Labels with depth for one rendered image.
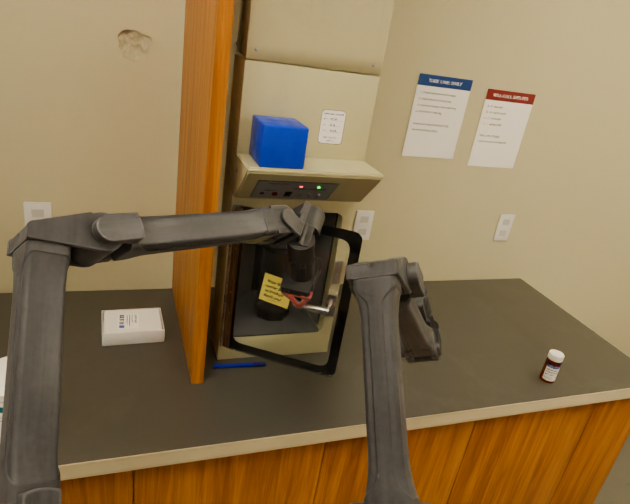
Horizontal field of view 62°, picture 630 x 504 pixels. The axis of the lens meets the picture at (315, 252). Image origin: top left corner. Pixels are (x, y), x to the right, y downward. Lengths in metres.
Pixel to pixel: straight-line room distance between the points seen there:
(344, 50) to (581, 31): 1.15
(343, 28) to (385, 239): 0.95
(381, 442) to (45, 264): 0.48
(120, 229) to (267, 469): 0.80
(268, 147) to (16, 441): 0.71
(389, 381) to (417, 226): 1.36
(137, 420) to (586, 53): 1.89
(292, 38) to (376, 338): 0.72
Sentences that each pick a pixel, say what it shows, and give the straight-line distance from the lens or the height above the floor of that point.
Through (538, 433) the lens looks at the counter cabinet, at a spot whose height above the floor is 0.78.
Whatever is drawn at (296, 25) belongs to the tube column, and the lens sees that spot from 1.21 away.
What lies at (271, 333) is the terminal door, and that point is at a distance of 1.36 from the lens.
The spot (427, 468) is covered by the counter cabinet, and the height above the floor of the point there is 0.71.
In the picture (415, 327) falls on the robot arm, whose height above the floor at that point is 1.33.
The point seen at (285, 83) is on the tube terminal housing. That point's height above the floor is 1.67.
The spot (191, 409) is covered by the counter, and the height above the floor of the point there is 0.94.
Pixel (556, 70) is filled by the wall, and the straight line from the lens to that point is 2.18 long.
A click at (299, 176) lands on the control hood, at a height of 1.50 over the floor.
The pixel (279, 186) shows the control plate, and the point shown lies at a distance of 1.19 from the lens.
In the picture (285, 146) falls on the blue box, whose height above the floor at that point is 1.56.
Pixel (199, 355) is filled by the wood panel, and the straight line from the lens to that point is 1.34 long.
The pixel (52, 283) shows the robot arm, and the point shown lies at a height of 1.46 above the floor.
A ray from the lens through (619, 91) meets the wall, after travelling 2.42.
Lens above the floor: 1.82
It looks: 24 degrees down
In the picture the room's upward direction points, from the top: 10 degrees clockwise
